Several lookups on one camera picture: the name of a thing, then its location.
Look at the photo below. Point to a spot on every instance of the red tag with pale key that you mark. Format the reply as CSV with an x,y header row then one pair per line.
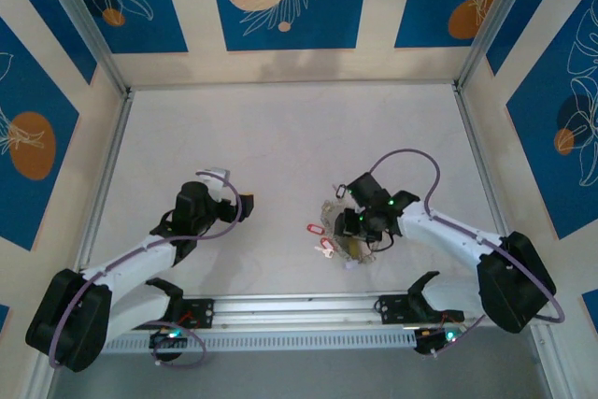
x,y
324,247

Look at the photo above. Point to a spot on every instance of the black key tag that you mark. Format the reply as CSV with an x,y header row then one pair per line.
x,y
341,190

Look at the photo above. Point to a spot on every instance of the pale lilac key tag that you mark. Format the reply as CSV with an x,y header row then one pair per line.
x,y
351,266

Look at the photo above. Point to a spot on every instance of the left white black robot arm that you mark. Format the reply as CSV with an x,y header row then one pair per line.
x,y
140,259

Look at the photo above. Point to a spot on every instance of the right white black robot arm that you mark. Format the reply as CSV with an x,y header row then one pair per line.
x,y
448,235

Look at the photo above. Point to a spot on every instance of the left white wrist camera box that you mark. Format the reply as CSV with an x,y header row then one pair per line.
x,y
215,181

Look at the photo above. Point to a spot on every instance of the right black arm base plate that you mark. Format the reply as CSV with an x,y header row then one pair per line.
x,y
392,308

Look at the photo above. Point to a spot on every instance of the aluminium table side rail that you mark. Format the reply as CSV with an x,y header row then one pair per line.
x,y
112,161
476,151

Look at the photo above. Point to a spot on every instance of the aluminium mounting rail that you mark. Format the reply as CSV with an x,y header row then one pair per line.
x,y
289,310

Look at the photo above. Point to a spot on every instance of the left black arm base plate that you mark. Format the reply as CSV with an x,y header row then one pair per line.
x,y
201,312

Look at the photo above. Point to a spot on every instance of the aluminium frame post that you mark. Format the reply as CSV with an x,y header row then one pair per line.
x,y
84,20
495,11

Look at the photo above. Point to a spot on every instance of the aluminium frame leg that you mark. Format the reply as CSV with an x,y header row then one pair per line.
x,y
553,366
39,380

